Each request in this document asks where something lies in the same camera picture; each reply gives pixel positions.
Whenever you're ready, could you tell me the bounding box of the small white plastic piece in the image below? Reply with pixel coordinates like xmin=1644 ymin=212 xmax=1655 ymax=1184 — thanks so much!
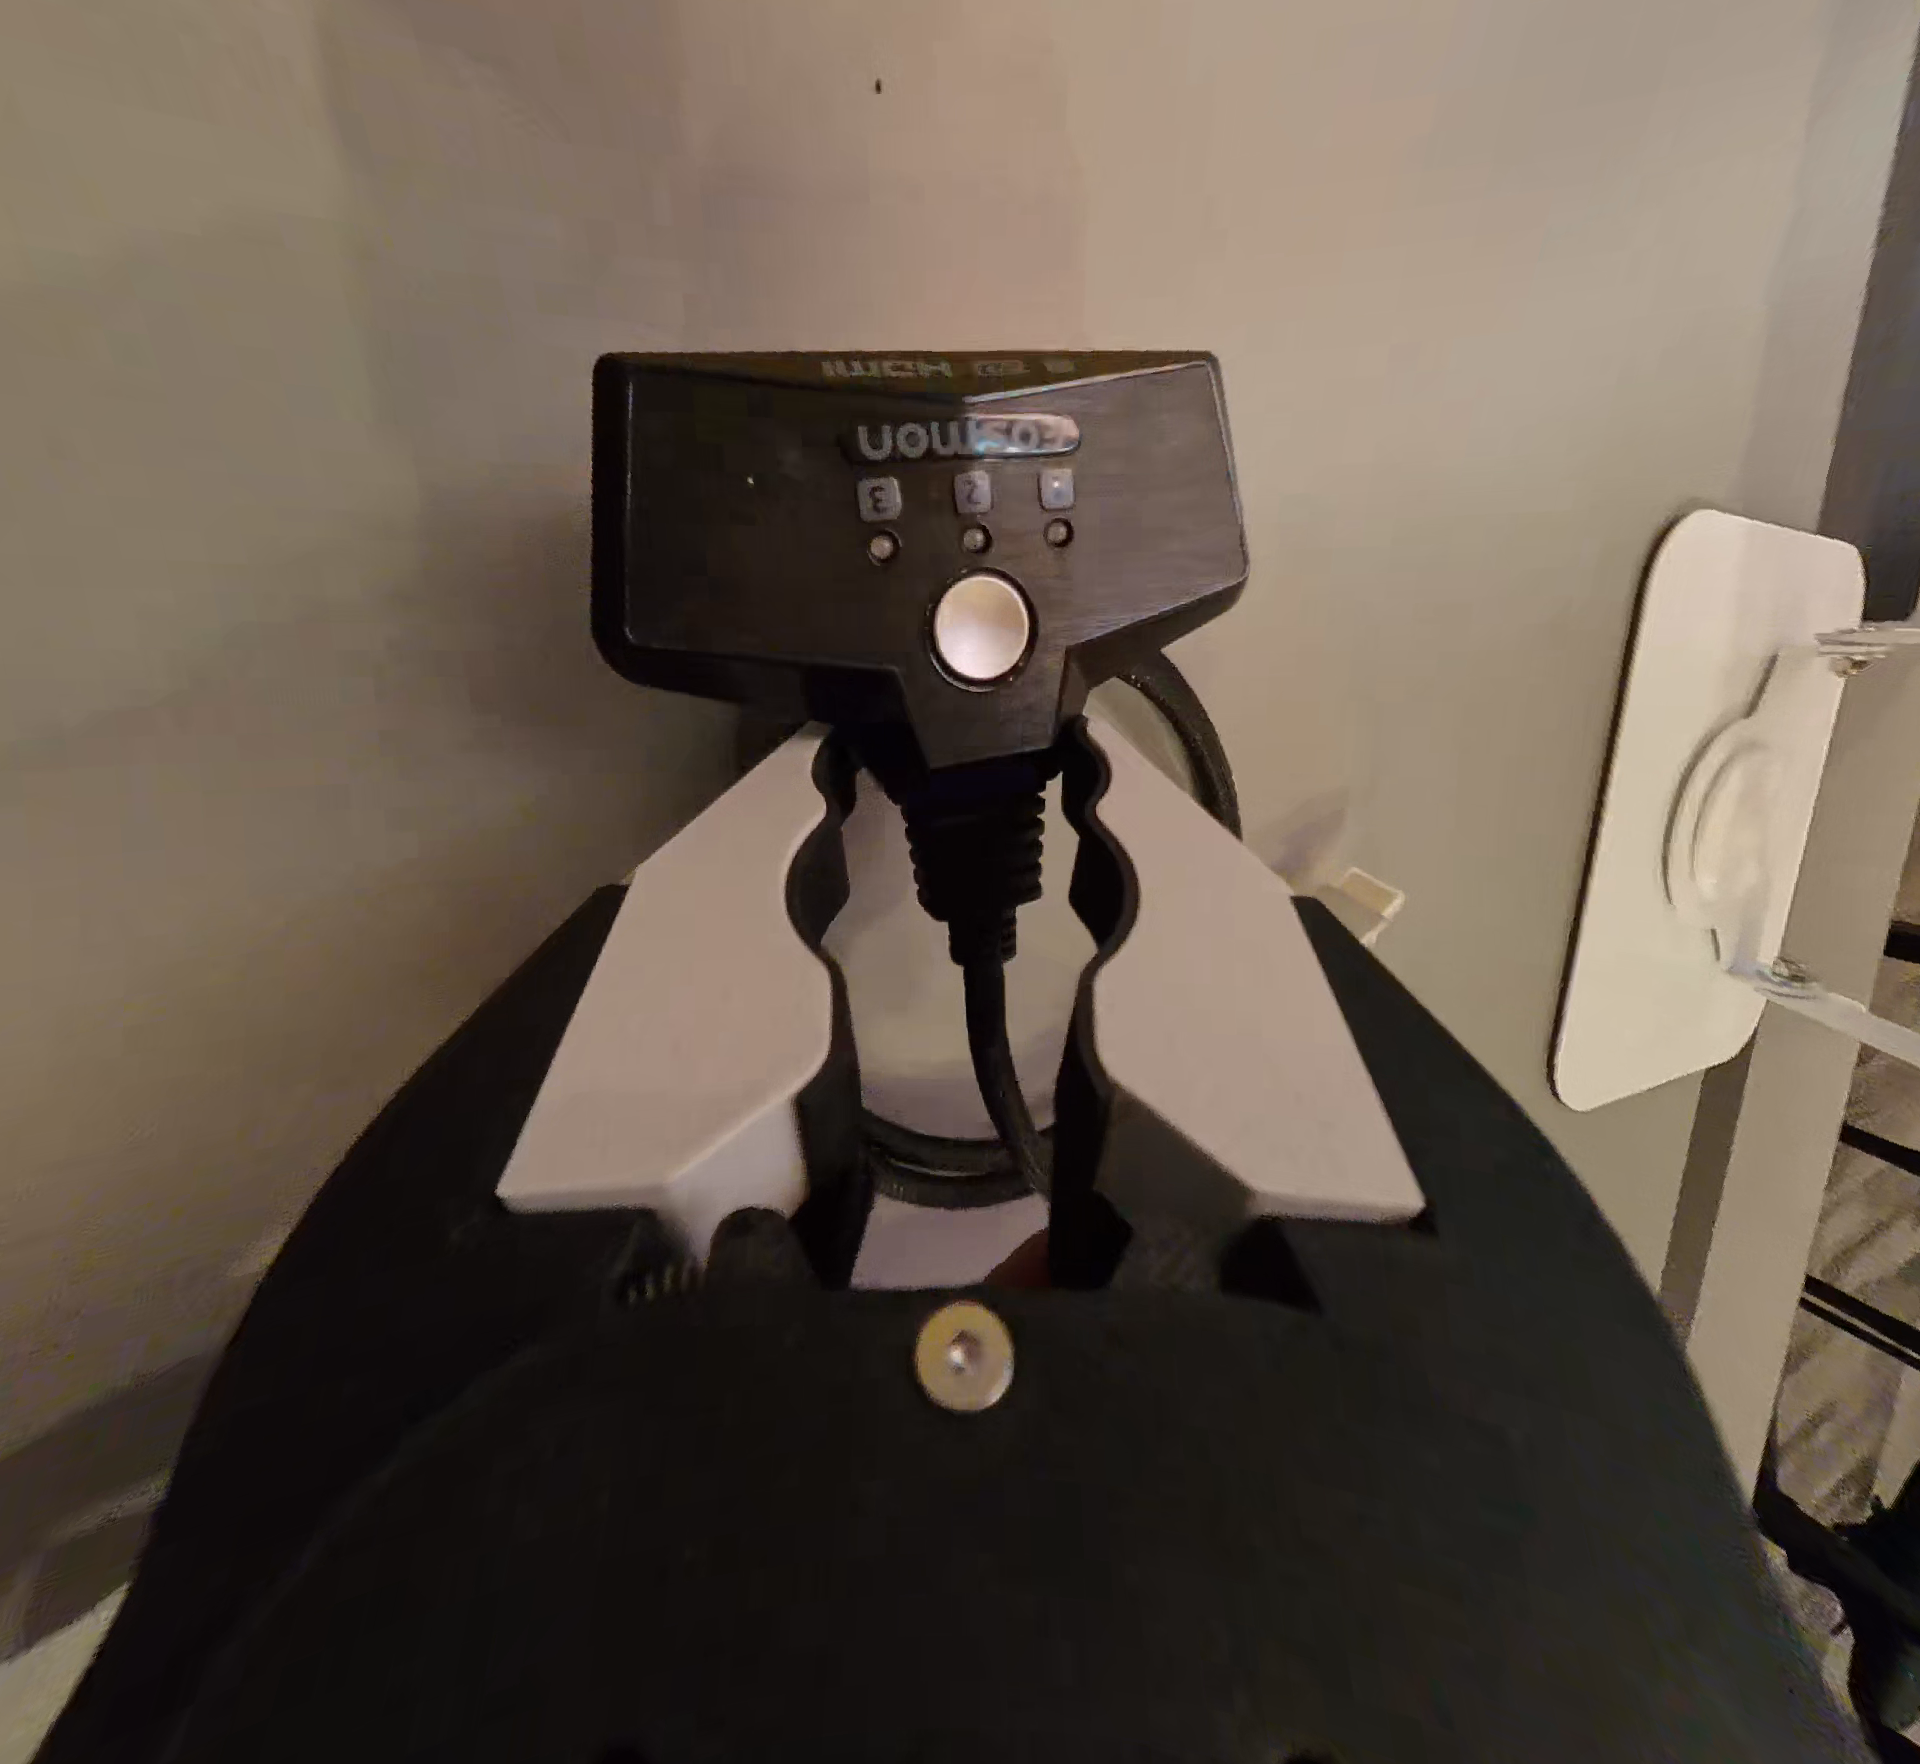
xmin=1316 ymin=864 xmax=1409 ymax=954

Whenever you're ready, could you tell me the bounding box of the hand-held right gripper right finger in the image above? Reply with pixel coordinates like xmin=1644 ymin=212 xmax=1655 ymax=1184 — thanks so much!
xmin=1050 ymin=725 xmax=1430 ymax=1278

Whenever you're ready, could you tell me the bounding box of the black HDMI switch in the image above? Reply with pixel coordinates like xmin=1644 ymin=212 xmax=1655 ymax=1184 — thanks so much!
xmin=588 ymin=349 xmax=1254 ymax=771

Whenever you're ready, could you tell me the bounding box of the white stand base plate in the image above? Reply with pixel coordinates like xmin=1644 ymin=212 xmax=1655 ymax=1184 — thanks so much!
xmin=1549 ymin=508 xmax=1872 ymax=1114

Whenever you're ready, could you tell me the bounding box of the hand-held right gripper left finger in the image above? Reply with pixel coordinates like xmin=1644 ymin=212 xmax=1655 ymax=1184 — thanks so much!
xmin=495 ymin=730 xmax=863 ymax=1248

